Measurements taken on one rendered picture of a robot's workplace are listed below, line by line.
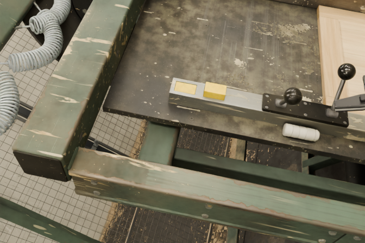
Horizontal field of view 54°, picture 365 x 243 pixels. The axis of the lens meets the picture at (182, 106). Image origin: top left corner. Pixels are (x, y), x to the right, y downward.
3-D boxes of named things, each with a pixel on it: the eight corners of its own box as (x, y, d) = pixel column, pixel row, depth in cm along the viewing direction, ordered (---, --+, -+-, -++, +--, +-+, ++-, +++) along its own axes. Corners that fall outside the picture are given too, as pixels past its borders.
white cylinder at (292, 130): (282, 138, 85) (315, 144, 85) (285, 130, 83) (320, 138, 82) (282, 127, 87) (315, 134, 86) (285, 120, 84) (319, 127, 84)
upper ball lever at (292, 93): (285, 113, 85) (303, 106, 72) (269, 110, 86) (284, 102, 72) (288, 97, 86) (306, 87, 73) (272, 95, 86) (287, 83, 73)
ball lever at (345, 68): (340, 122, 83) (360, 67, 78) (323, 119, 83) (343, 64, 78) (335, 116, 86) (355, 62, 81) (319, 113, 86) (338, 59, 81)
